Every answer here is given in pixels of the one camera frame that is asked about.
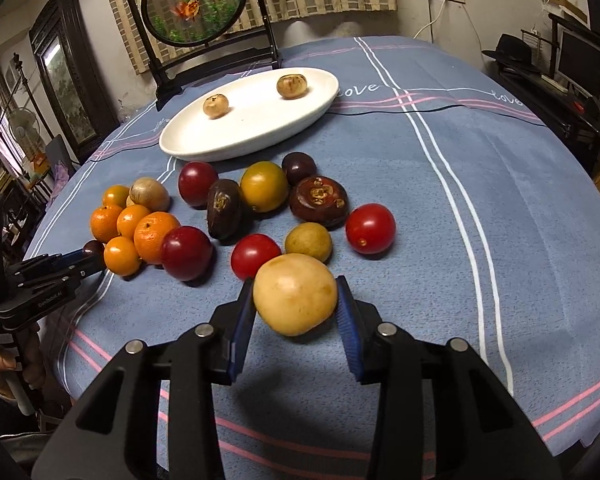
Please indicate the red tomato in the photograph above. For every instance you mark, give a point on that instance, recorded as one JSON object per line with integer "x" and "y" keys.
{"x": 255, "y": 256}
{"x": 370, "y": 228}

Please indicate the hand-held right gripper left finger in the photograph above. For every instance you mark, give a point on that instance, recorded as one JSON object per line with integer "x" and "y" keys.
{"x": 240, "y": 330}

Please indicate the white oval plate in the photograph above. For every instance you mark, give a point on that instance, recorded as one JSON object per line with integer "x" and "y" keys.
{"x": 260, "y": 120}

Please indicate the dark brown mangosteen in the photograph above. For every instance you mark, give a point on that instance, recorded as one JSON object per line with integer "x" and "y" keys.
{"x": 319, "y": 199}

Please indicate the small dark purple fruit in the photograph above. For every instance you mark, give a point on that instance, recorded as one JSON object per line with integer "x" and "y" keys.
{"x": 94, "y": 247}
{"x": 298, "y": 166}

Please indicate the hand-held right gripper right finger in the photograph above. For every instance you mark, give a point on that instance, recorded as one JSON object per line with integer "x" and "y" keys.
{"x": 349, "y": 332}

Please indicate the pale yellow round fruit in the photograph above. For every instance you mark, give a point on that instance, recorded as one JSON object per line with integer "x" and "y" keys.
{"x": 295, "y": 294}

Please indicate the dark brown oblong fruit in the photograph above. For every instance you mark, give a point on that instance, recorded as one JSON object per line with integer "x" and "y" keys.
{"x": 223, "y": 208}

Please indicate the person's left hand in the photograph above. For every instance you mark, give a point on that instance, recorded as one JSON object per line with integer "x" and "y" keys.
{"x": 35, "y": 365}

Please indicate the black hat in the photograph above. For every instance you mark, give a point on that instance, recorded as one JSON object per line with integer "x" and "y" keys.
{"x": 511, "y": 51}

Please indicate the white electric fan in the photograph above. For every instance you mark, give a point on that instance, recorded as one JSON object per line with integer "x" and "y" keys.
{"x": 24, "y": 127}

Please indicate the purple cloth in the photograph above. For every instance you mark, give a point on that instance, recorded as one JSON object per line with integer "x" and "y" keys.
{"x": 61, "y": 174}

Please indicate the black desk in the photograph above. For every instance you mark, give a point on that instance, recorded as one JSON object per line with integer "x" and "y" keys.
{"x": 555, "y": 105}

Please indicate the tan striped round fruit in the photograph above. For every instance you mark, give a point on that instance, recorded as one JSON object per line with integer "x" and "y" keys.
{"x": 215, "y": 106}
{"x": 292, "y": 86}

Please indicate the olive yellow round fruit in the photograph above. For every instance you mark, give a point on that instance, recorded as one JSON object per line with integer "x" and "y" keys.
{"x": 308, "y": 241}

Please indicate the plain tan round fruit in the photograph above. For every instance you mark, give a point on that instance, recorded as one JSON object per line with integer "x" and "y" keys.
{"x": 149, "y": 194}

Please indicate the grey board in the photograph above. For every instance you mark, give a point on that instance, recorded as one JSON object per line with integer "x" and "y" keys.
{"x": 57, "y": 152}

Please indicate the yellow green round fruit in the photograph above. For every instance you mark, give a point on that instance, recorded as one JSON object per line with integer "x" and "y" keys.
{"x": 264, "y": 186}

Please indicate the dark red plum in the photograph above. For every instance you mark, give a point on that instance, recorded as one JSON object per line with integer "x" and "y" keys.
{"x": 186, "y": 252}
{"x": 198, "y": 183}

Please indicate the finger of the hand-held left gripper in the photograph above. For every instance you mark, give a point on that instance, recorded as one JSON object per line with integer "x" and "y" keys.
{"x": 67, "y": 257}
{"x": 87, "y": 269}

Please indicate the computer monitor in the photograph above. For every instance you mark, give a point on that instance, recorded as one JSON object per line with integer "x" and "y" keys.
{"x": 582, "y": 62}

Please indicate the small orange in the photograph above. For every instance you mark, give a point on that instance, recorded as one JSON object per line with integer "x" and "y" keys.
{"x": 104, "y": 223}
{"x": 131, "y": 219}
{"x": 115, "y": 196}
{"x": 122, "y": 256}

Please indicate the dark wooden framed painting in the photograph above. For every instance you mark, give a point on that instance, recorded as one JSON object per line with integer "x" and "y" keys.
{"x": 62, "y": 75}

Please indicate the round goldfish screen on stand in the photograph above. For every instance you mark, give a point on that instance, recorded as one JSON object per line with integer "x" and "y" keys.
{"x": 195, "y": 5}

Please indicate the large orange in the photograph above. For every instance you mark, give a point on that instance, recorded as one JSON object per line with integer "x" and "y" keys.
{"x": 156, "y": 237}

